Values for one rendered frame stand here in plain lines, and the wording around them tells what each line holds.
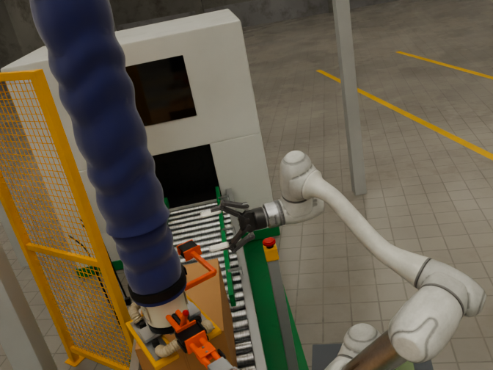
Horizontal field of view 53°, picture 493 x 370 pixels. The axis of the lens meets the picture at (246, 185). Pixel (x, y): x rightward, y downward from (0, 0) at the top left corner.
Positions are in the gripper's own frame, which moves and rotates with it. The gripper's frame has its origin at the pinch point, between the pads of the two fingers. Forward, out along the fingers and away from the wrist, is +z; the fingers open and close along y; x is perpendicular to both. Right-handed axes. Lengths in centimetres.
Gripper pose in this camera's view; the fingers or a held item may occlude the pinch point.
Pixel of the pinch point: (207, 232)
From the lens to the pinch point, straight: 171.6
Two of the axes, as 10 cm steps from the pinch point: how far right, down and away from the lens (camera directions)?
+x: -2.1, -3.7, 9.0
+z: -9.6, 2.5, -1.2
